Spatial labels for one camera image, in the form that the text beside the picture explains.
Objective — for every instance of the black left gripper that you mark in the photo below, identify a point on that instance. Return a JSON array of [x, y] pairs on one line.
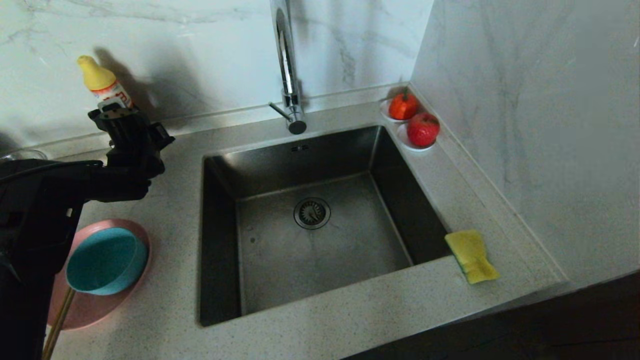
[[135, 150]]

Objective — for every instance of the orange dish soap bottle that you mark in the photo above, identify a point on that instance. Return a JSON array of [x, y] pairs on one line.
[[102, 82]]

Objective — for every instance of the yellow green sponge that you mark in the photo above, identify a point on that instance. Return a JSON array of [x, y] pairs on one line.
[[471, 256]]

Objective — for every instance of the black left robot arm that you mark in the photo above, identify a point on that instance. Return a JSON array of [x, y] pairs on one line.
[[30, 215]]

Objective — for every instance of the chrome sink faucet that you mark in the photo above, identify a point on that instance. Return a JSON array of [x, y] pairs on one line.
[[287, 65]]

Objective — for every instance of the stainless steel sink basin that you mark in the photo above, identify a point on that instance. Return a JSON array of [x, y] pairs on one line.
[[325, 260]]

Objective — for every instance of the clear glass cup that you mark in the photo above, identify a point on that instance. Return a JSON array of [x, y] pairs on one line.
[[25, 155]]

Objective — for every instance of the teal plastic bowl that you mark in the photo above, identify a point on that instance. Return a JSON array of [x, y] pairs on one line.
[[105, 261]]

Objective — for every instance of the pink plastic plate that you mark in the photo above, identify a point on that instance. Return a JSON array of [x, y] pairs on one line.
[[95, 312]]

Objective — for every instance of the round metal drain strainer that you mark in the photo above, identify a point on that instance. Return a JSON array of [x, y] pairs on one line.
[[312, 213]]

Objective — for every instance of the small white round dish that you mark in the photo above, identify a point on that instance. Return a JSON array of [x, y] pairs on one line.
[[403, 142], [385, 114]]

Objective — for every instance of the orange-red toy tomato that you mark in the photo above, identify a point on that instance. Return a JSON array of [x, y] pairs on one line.
[[403, 106]]

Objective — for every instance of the red toy apple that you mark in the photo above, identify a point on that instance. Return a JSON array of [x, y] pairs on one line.
[[423, 130]]

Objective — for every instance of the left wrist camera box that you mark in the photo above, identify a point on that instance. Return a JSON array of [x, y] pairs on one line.
[[162, 136]]

